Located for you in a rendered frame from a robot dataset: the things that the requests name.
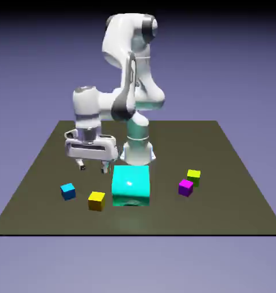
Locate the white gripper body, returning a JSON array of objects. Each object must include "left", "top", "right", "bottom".
[{"left": 64, "top": 129, "right": 120, "bottom": 163}]

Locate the small blue cube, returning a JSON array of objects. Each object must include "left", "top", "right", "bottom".
[{"left": 60, "top": 182, "right": 77, "bottom": 201}]

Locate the small yellow cube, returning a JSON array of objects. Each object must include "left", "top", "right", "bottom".
[{"left": 87, "top": 191, "right": 106, "bottom": 212}]

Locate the small magenta cube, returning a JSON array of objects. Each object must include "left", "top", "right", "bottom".
[{"left": 178, "top": 179, "right": 194, "bottom": 198}]

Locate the small lime cube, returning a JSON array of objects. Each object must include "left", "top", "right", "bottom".
[{"left": 186, "top": 169, "right": 202, "bottom": 188}]

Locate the large cyan box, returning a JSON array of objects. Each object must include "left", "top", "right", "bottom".
[{"left": 111, "top": 165, "right": 151, "bottom": 207}]

